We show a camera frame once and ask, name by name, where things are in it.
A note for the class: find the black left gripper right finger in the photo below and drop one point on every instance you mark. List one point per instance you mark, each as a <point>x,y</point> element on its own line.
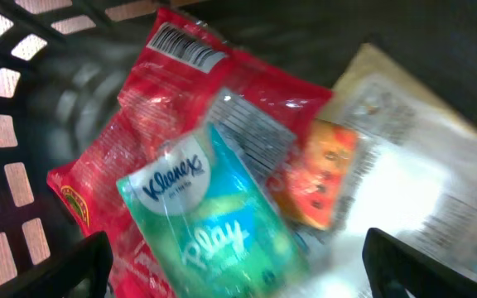
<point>396,270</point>

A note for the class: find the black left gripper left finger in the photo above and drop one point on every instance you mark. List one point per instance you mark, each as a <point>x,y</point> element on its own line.
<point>91,259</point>

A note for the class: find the cream white snack bag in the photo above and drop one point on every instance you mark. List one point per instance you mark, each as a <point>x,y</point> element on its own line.
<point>414,177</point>

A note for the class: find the orange small carton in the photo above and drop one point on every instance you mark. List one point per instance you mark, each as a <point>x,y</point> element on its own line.
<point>307,187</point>

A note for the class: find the green Kleenex tissue pack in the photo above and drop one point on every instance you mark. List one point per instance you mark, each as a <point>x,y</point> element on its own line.
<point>208,222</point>

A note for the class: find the red snack bag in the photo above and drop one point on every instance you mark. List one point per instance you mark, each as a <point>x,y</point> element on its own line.
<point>184,75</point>

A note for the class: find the grey plastic basket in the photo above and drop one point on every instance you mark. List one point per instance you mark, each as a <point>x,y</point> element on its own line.
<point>62,64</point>

